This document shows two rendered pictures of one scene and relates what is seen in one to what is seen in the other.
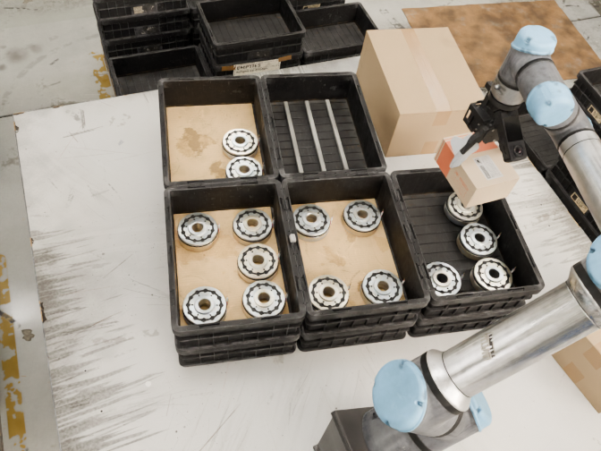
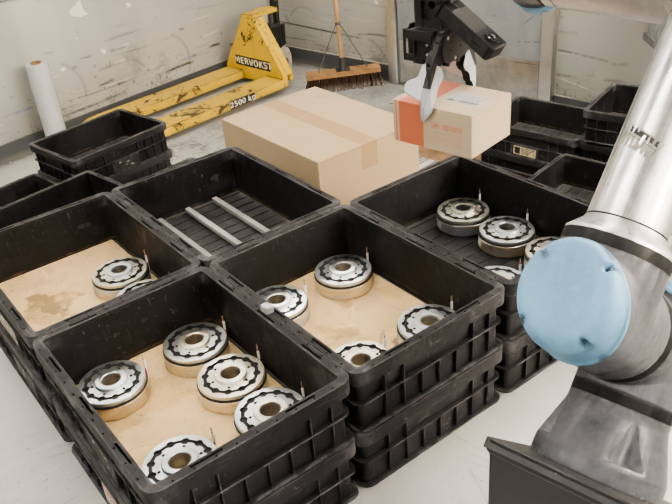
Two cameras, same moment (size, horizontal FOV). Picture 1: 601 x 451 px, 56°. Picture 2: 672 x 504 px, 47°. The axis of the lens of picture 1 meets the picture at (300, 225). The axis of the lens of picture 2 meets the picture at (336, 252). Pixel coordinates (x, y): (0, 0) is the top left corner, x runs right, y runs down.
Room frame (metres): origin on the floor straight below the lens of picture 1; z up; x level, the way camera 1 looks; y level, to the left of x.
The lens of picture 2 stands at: (-0.19, 0.17, 1.60)
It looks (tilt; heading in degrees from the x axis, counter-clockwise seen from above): 31 degrees down; 344
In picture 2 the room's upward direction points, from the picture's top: 6 degrees counter-clockwise
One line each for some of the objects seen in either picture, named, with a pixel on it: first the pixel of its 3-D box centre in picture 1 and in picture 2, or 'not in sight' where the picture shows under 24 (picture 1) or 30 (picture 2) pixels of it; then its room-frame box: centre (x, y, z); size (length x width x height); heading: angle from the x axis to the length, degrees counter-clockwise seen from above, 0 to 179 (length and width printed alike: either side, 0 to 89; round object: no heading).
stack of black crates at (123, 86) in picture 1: (163, 92); not in sight; (1.84, 0.72, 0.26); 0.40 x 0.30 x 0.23; 120
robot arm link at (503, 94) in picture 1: (509, 88); not in sight; (0.97, -0.37, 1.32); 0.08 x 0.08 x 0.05
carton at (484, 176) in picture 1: (475, 167); (451, 116); (0.96, -0.39, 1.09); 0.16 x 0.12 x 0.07; 30
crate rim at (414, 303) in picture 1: (351, 239); (349, 281); (0.80, -0.13, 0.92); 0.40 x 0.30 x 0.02; 19
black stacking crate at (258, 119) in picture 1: (215, 140); (83, 283); (1.08, 0.28, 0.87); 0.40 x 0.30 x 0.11; 19
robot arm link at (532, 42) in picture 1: (527, 58); not in sight; (0.97, -0.38, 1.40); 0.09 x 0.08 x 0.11; 16
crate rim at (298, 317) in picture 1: (231, 251); (183, 364); (0.70, 0.15, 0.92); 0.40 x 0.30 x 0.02; 19
